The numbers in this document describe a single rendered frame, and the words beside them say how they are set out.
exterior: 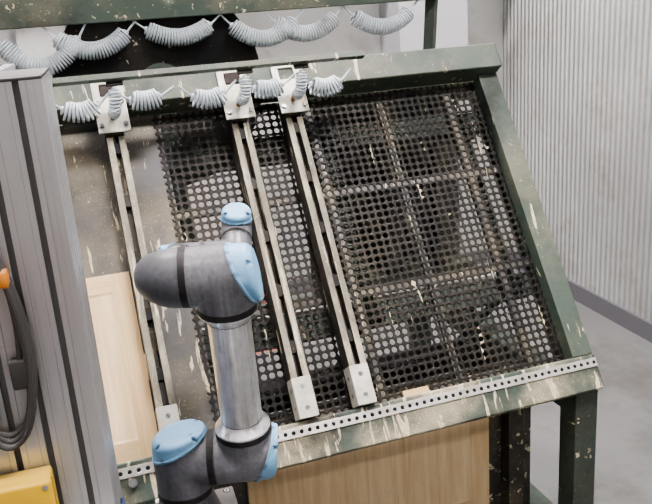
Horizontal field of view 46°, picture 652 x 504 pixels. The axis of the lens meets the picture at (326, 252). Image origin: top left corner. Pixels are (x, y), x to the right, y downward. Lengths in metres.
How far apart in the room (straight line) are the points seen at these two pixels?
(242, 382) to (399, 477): 1.40
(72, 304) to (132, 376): 1.25
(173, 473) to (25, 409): 0.52
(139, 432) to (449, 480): 1.18
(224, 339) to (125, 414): 0.93
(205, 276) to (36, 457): 0.42
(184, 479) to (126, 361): 0.80
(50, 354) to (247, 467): 0.60
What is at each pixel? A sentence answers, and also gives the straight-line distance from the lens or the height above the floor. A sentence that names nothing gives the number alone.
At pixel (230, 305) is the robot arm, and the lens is 1.45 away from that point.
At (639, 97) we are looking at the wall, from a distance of 5.02.
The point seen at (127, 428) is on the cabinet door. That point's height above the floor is 0.97.
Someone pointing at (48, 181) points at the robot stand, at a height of 1.89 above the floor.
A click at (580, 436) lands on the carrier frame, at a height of 0.62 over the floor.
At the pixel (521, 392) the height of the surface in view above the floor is 0.85.
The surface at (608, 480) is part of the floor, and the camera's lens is 3.83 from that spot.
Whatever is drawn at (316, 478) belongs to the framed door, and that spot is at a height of 0.57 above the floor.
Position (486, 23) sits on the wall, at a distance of 6.28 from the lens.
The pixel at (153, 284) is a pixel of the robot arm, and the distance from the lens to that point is 1.46.
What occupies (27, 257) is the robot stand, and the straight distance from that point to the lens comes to 1.15.
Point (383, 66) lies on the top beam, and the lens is 2.86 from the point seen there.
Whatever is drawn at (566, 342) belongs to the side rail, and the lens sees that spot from 2.79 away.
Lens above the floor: 2.08
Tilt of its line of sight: 17 degrees down
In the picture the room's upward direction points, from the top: 4 degrees counter-clockwise
